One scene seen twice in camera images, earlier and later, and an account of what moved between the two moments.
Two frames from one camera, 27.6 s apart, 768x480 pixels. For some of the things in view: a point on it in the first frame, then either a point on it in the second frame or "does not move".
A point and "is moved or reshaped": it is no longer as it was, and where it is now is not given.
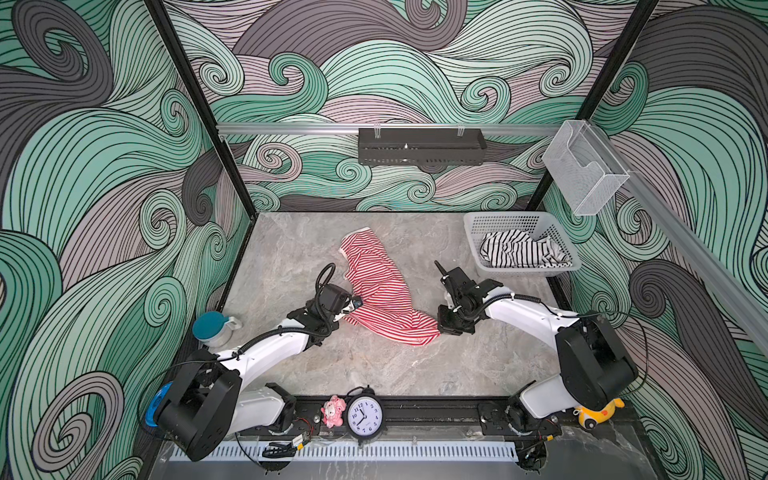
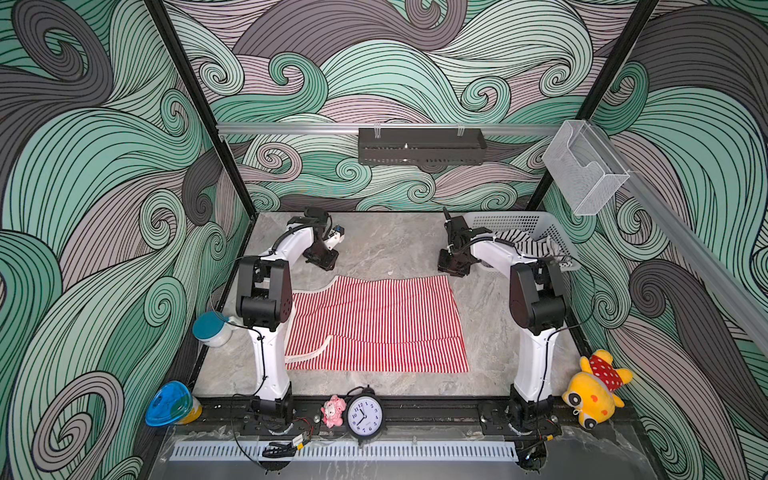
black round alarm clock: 365,414 does not move
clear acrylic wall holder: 583,168 does not move
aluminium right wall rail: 691,237 does not move
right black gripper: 445,327 to 444,268
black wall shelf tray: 421,146 does not move
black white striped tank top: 516,249 does not move
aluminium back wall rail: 386,127 does not move
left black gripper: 311,303 to 327,263
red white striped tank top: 387,307 is moved or reshaped
